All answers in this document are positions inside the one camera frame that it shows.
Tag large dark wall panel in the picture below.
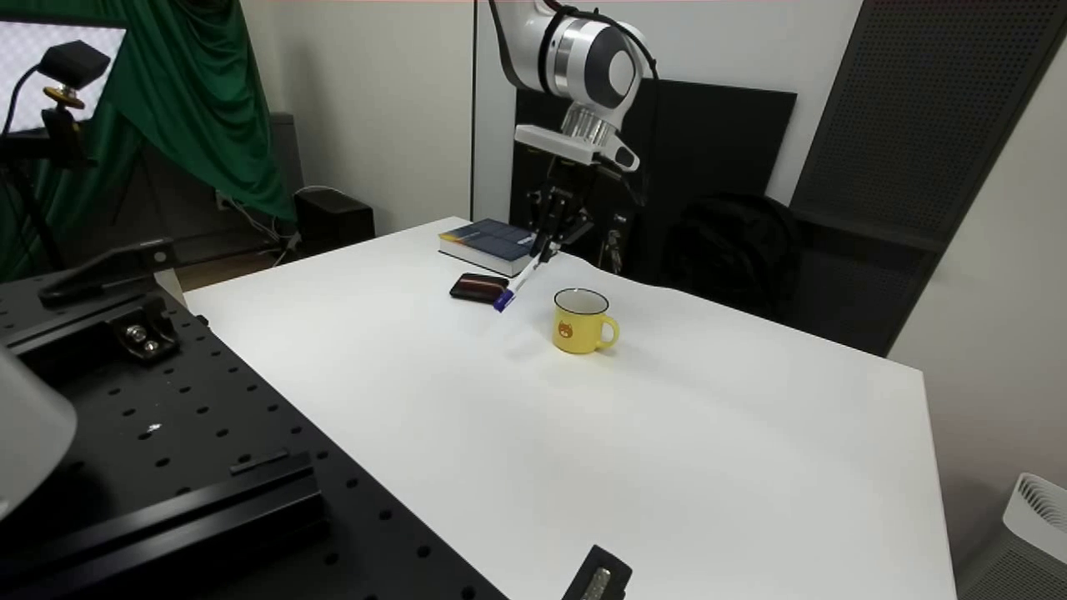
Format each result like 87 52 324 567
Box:
784 0 1067 361

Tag black office chair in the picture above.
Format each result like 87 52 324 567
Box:
663 190 806 321

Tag white air purifier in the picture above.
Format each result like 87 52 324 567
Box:
960 470 1067 600

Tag green curtain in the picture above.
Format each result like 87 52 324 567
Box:
0 0 300 284

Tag black aluminium rail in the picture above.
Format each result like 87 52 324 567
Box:
0 454 334 600

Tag black perforated breadboard table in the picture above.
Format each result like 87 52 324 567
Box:
0 269 511 600

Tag bright display screen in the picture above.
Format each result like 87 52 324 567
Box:
0 15 129 133

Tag yellow enamel mug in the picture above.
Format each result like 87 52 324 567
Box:
550 284 619 361

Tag black camera on stand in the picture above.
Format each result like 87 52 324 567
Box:
0 38 114 272

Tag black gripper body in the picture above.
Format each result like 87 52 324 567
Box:
526 162 608 225

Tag thick blue hardcover book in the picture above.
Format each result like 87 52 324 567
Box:
436 218 560 281

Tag black speaker box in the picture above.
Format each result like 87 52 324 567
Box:
290 184 377 255

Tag black wallet with red stripe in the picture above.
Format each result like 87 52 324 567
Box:
447 269 514 308

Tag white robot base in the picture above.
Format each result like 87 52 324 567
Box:
0 342 81 525

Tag small black metal bracket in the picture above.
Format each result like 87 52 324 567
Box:
114 313 184 368

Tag black table edge clamp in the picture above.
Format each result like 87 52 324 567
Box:
560 544 636 600

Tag white marker with blue cap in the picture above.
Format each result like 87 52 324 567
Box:
491 247 554 317

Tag thin black vertical pole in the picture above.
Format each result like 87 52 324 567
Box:
468 0 485 224

